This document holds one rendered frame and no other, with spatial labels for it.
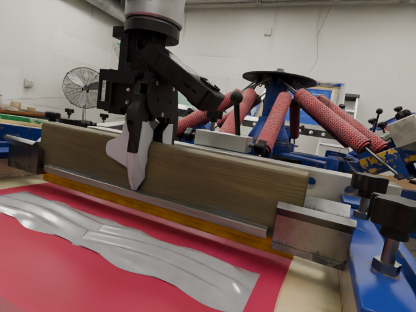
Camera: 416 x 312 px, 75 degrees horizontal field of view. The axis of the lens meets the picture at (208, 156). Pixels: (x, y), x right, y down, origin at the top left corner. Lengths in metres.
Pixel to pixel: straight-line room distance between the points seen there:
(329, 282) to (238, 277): 0.10
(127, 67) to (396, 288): 0.36
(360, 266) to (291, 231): 0.07
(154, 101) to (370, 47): 4.38
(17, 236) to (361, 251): 0.34
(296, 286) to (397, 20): 4.59
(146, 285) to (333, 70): 4.39
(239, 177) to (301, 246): 0.10
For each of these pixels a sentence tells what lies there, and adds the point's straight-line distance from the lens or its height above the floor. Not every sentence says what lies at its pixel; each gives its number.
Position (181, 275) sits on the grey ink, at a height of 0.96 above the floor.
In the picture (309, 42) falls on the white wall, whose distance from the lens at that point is 4.66.
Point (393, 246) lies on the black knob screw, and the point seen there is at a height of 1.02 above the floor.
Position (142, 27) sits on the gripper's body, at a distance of 0.37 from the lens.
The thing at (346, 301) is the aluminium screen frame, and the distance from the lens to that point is 0.27.
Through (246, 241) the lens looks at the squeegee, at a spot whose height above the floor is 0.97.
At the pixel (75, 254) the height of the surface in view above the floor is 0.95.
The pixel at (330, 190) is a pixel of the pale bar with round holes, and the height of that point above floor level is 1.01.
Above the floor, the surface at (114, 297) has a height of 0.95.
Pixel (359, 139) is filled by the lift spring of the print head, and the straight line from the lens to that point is 0.88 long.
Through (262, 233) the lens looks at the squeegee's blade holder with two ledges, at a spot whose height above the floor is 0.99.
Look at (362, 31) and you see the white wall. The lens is 4.70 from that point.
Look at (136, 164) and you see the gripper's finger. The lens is 0.35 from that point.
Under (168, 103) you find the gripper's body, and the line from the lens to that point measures 0.38.
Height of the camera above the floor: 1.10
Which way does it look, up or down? 7 degrees down
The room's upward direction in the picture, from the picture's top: 9 degrees clockwise
